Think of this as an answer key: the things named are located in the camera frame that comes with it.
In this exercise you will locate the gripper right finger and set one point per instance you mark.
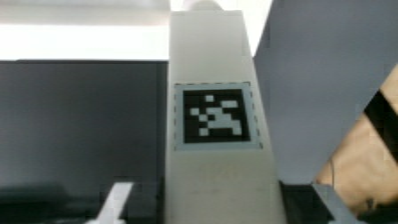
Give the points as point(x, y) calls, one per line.
point(333, 202)

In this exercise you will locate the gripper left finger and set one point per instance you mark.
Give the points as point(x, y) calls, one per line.
point(110, 215)

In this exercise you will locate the white desk leg with tag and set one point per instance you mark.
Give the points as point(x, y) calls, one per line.
point(223, 189)

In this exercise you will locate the white desk top tray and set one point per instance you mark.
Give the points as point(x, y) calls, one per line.
point(104, 29)

